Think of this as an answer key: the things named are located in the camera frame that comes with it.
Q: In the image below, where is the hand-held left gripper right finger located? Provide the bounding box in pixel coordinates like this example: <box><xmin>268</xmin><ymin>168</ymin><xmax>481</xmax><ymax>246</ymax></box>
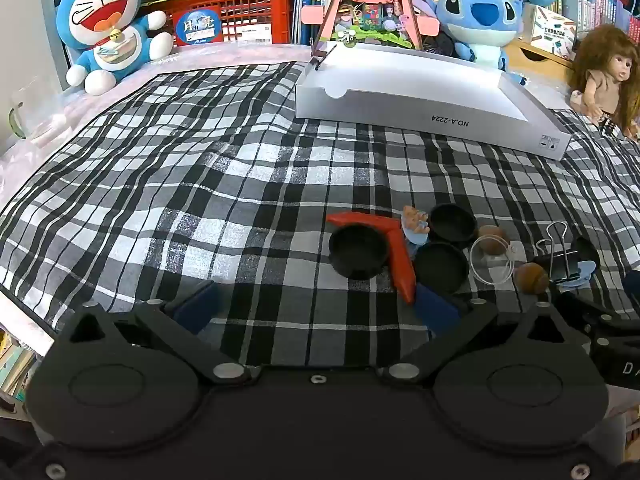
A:
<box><xmin>382</xmin><ymin>284</ymin><xmax>585</xmax><ymax>387</ymax></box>

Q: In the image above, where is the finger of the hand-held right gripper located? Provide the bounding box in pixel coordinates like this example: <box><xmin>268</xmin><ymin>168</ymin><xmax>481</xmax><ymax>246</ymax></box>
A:
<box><xmin>623</xmin><ymin>267</ymin><xmax>640</xmax><ymax>307</ymax></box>
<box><xmin>549</xmin><ymin>290</ymin><xmax>622</xmax><ymax>334</ymax></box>

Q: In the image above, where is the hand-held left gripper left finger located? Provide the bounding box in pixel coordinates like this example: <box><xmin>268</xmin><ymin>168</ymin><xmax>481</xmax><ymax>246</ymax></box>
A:
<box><xmin>67</xmin><ymin>280</ymin><xmax>252</xmax><ymax>387</ymax></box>

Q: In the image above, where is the light blue clip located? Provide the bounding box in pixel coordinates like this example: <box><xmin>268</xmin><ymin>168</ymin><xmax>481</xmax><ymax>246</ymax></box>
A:
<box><xmin>555</xmin><ymin>260</ymin><xmax>597</xmax><ymax>291</ymax></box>

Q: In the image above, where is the black round cap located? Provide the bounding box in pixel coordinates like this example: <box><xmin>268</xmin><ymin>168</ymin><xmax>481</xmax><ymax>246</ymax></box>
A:
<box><xmin>328</xmin><ymin>224</ymin><xmax>390</xmax><ymax>281</ymax></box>
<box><xmin>429</xmin><ymin>203</ymin><xmax>478</xmax><ymax>247</ymax></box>
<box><xmin>412</xmin><ymin>241</ymin><xmax>471</xmax><ymax>295</ymax></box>

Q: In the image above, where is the brown nut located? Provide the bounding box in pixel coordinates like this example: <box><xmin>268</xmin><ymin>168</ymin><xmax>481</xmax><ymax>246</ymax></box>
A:
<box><xmin>477</xmin><ymin>225</ymin><xmax>511</xmax><ymax>256</ymax></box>
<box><xmin>515</xmin><ymin>262</ymin><xmax>551</xmax><ymax>295</ymax></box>

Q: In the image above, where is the white cardboard box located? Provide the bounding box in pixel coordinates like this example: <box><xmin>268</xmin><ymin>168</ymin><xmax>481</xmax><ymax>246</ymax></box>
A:
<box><xmin>294</xmin><ymin>41</ymin><xmax>572</xmax><ymax>162</ymax></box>

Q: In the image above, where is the large black binder clip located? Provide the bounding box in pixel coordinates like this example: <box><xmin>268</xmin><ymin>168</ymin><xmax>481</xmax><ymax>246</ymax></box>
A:
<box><xmin>535</xmin><ymin>221</ymin><xmax>583</xmax><ymax>283</ymax></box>

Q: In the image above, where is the red boomerang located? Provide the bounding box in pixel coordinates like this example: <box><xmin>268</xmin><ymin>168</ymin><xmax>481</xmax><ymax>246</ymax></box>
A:
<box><xmin>326</xmin><ymin>211</ymin><xmax>417</xmax><ymax>306</ymax></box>

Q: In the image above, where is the small toy figurine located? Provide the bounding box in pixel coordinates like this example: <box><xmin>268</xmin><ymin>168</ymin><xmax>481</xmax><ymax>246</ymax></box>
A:
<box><xmin>401</xmin><ymin>205</ymin><xmax>432</xmax><ymax>261</ymax></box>

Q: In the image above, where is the black white plaid cloth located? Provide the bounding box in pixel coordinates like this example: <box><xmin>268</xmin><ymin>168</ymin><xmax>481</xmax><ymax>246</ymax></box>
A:
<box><xmin>0</xmin><ymin>60</ymin><xmax>640</xmax><ymax>372</ymax></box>

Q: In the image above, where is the brown-haired doll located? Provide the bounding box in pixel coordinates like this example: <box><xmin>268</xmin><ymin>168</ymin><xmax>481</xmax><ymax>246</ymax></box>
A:
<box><xmin>567</xmin><ymin>24</ymin><xmax>640</xmax><ymax>141</ymax></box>

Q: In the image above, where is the wooden drawer box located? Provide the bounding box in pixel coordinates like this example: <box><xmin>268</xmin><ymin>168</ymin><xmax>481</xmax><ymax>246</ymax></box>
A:
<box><xmin>502</xmin><ymin>37</ymin><xmax>577</xmax><ymax>82</ymax></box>

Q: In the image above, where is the clear glass mug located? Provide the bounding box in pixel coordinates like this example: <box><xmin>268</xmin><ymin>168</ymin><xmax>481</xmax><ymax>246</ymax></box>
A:
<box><xmin>7</xmin><ymin>77</ymin><xmax>67</xmax><ymax>147</ymax></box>

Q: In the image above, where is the pencil-print paper box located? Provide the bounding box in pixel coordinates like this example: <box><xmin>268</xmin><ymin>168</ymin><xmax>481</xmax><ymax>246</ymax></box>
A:
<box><xmin>529</xmin><ymin>4</ymin><xmax>579</xmax><ymax>59</ymax></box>

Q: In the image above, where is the small binder clip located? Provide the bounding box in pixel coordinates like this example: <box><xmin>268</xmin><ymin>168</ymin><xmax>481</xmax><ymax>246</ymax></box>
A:
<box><xmin>307</xmin><ymin>42</ymin><xmax>339</xmax><ymax>74</ymax></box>

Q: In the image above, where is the blue printed card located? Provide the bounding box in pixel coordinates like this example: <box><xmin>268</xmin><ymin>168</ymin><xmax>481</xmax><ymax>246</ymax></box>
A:
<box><xmin>175</xmin><ymin>7</ymin><xmax>224</xmax><ymax>47</ymax></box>

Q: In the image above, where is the red plastic crate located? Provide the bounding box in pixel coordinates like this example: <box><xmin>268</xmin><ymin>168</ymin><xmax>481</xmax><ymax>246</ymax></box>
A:
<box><xmin>145</xmin><ymin>0</ymin><xmax>294</xmax><ymax>48</ymax></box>

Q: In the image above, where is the pink triangular miniature house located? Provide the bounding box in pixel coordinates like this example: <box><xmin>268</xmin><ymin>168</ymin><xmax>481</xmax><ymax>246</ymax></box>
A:
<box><xmin>300</xmin><ymin>0</ymin><xmax>436</xmax><ymax>52</ymax></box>

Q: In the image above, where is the blue big-eared alien plush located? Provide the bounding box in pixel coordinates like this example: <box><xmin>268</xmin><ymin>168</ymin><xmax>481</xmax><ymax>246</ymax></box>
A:
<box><xmin>410</xmin><ymin>0</ymin><xmax>526</xmax><ymax>72</ymax></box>

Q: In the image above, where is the blue white cat plush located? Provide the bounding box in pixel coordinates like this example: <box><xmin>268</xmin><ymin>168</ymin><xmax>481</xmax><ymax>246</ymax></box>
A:
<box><xmin>56</xmin><ymin>0</ymin><xmax>175</xmax><ymax>96</ymax></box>

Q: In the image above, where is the row of blue books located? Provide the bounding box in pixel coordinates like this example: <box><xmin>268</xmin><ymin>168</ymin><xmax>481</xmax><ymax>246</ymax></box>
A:
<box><xmin>292</xmin><ymin>0</ymin><xmax>347</xmax><ymax>46</ymax></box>

